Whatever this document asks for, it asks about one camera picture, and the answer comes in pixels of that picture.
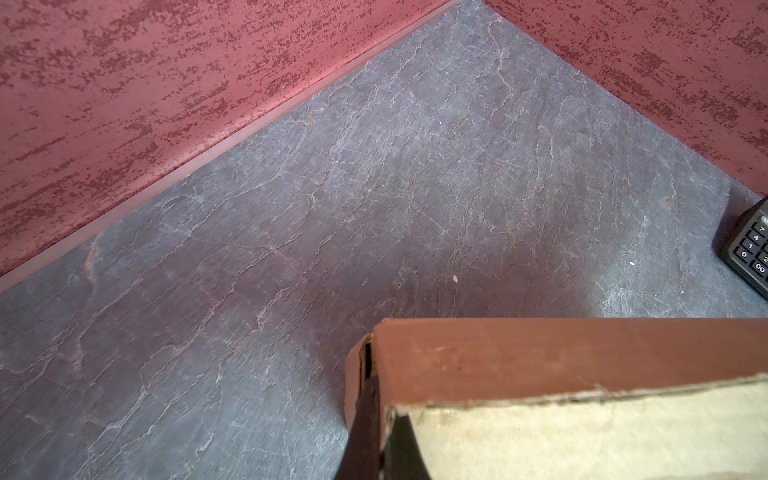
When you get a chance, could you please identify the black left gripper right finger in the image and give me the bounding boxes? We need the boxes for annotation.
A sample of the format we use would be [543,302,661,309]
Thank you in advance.
[383,416,431,480]

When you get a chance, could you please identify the black calculator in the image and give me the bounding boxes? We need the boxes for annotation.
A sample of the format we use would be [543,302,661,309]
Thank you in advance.
[720,197,767,298]

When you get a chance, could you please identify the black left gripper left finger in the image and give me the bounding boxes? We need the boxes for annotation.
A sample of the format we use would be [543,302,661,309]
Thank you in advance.
[334,376,381,480]

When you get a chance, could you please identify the brown cardboard box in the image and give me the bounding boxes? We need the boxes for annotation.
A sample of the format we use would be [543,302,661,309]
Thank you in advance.
[344,318,767,479]

